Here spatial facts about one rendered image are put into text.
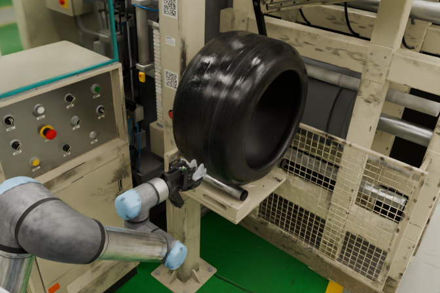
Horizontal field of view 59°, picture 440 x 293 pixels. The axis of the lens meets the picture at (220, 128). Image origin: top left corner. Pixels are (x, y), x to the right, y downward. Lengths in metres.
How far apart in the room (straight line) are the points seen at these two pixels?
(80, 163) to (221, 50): 0.76
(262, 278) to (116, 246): 1.55
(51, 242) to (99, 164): 0.94
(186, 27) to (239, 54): 0.28
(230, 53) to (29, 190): 0.73
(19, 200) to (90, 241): 0.16
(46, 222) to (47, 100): 0.78
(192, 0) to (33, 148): 0.80
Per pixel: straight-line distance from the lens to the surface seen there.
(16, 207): 0.90
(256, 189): 1.67
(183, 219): 1.96
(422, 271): 2.74
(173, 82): 1.58
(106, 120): 1.75
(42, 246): 0.85
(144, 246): 1.03
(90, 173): 1.74
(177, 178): 1.25
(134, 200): 1.14
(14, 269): 0.99
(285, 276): 2.43
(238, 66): 1.25
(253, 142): 1.71
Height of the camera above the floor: 1.87
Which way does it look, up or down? 31 degrees down
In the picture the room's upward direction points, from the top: 3 degrees clockwise
